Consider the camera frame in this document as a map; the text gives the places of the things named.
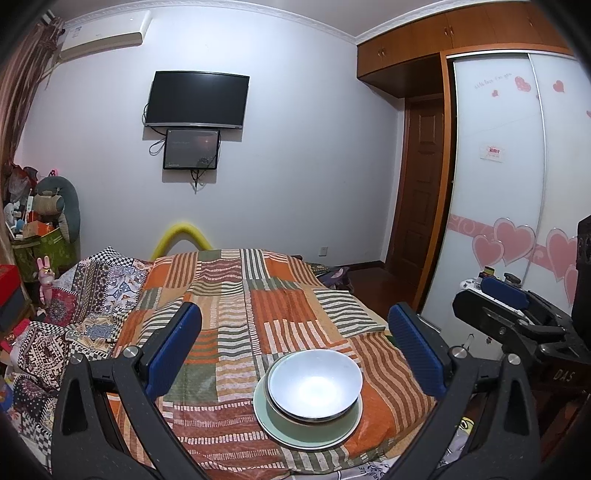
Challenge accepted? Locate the pink bunny toy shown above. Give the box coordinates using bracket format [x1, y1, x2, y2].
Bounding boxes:
[37, 256, 56, 305]

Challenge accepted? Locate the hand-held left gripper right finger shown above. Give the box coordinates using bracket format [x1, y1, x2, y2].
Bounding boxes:
[388, 302, 541, 480]

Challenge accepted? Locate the white suitcase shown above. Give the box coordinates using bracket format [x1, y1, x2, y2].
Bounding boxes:
[461, 276, 529, 319]

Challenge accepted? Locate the light green plate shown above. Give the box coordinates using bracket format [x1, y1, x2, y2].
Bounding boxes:
[253, 369, 363, 449]

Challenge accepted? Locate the small wall monitor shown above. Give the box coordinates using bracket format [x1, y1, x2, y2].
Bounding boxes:
[163, 128, 221, 171]

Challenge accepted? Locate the purple cloth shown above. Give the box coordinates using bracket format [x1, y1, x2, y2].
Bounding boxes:
[318, 267, 356, 291]

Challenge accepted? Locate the white air conditioner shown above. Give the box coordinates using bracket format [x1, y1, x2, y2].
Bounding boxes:
[58, 10, 153, 61]

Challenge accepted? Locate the striped patchwork blanket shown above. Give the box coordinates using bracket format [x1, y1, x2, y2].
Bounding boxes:
[108, 248, 439, 474]

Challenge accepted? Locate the brown striped curtain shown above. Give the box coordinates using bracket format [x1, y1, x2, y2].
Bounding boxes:
[0, 18, 65, 176]

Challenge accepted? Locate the white bowl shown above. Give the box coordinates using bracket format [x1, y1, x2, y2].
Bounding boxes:
[268, 350, 363, 421]

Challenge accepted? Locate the green cardboard box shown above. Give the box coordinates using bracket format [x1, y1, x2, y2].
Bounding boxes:
[11, 226, 77, 278]

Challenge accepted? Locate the grey green plush toy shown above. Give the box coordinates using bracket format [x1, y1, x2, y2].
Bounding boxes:
[34, 175, 81, 243]

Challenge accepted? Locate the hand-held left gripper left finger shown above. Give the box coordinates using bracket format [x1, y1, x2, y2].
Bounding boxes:
[52, 302, 208, 480]

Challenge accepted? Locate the yellow foam tube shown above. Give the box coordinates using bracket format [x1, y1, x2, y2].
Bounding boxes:
[152, 222, 213, 259]

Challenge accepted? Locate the patterned quilt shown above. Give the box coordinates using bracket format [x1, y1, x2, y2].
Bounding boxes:
[7, 247, 153, 439]

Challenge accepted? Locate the wall-mounted black television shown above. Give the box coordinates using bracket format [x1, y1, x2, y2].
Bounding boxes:
[143, 71, 251, 129]

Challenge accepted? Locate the red box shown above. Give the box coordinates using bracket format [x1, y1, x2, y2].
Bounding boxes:
[0, 264, 21, 308]

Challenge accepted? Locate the wooden wardrobe with sliding doors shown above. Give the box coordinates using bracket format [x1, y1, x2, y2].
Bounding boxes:
[355, 4, 591, 324]

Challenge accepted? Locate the brown wooden door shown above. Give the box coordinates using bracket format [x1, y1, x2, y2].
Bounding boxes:
[385, 95, 451, 296]

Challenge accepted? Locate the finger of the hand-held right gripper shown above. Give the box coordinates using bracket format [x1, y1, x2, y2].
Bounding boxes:
[480, 276, 578, 326]
[452, 290, 566, 343]

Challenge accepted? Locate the cartoon print sheet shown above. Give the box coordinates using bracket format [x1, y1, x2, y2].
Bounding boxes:
[332, 413, 476, 480]

